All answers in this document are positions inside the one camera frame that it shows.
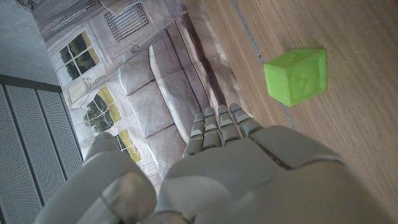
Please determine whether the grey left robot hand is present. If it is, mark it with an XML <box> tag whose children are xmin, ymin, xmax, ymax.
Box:
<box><xmin>34</xmin><ymin>102</ymin><xmax>394</xmax><ymax>224</ymax></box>

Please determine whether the printed living room backdrop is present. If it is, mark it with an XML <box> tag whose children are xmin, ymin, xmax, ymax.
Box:
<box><xmin>15</xmin><ymin>0</ymin><xmax>265</xmax><ymax>191</ymax></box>

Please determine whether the grey perforated panel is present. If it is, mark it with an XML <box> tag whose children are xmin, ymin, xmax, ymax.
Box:
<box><xmin>0</xmin><ymin>73</ymin><xmax>84</xmax><ymax>224</ymax></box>

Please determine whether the green cube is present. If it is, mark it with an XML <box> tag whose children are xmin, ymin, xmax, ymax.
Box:
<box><xmin>263</xmin><ymin>47</ymin><xmax>328</xmax><ymax>108</ymax></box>

